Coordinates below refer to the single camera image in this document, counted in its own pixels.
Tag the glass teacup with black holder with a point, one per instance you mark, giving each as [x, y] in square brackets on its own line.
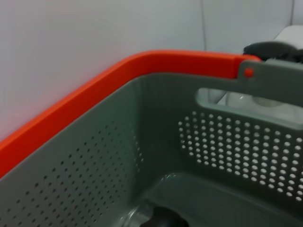
[168, 217]

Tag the grey perforated storage basket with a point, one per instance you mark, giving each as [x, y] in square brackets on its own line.
[165, 142]

